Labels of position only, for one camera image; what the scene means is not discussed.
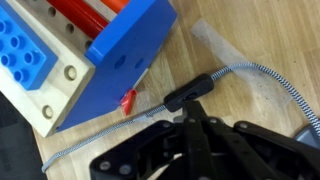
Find orange toy rod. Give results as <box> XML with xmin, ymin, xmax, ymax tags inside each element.
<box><xmin>99</xmin><ymin>0</ymin><xmax>131</xmax><ymax>14</ymax></box>

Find wooden blue toy toolbox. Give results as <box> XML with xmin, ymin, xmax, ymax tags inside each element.
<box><xmin>0</xmin><ymin>0</ymin><xmax>178</xmax><ymax>138</ymax></box>

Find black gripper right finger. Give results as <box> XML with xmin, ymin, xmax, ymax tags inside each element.
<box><xmin>194</xmin><ymin>99</ymin><xmax>320</xmax><ymax>180</ymax></box>

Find small red plastic piece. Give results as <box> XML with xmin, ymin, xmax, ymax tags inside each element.
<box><xmin>120</xmin><ymin>88</ymin><xmax>138</xmax><ymax>116</ymax></box>

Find braided lamp cable with switch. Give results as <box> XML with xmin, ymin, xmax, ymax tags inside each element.
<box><xmin>41</xmin><ymin>62</ymin><xmax>320</xmax><ymax>174</ymax></box>

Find red toy rod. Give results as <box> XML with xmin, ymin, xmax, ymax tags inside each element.
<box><xmin>46</xmin><ymin>0</ymin><xmax>111</xmax><ymax>40</ymax></box>

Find blue toy brick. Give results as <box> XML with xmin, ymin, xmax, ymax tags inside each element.
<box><xmin>0</xmin><ymin>4</ymin><xmax>59</xmax><ymax>91</ymax></box>

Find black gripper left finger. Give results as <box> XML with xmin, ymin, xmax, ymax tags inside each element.
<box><xmin>89</xmin><ymin>99</ymin><xmax>196</xmax><ymax>180</ymax></box>

